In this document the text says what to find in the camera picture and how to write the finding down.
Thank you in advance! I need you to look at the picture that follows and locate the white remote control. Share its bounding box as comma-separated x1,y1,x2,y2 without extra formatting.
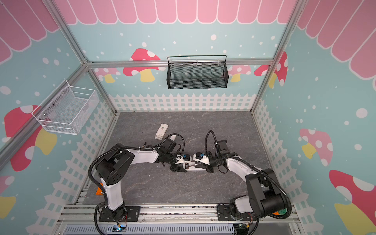
184,161,206,171
155,123,168,140

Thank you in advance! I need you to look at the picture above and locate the black mesh wall basket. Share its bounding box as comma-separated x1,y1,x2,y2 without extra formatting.
166,55,229,90

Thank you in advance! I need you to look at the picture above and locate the white wire wall basket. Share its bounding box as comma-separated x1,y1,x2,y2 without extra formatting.
31,80,100,135

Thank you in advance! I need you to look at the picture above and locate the aluminium front rail frame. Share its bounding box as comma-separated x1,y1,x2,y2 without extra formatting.
52,204,305,235

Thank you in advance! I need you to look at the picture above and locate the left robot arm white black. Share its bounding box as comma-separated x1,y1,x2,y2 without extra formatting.
88,133,185,213

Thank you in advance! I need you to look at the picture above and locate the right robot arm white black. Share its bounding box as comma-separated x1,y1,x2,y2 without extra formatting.
204,130,292,220

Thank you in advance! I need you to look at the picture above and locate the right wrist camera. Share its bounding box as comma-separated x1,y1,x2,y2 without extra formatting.
193,152,210,165

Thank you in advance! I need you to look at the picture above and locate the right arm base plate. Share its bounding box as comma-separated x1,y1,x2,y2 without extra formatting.
216,203,257,221

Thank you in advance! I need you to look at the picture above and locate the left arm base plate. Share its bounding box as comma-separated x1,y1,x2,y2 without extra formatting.
99,205,141,222

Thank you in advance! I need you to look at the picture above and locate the green toy brick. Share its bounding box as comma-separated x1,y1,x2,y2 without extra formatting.
279,208,287,215

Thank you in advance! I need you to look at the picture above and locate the orange toy brick left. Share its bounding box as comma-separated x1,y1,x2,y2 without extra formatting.
96,187,103,195

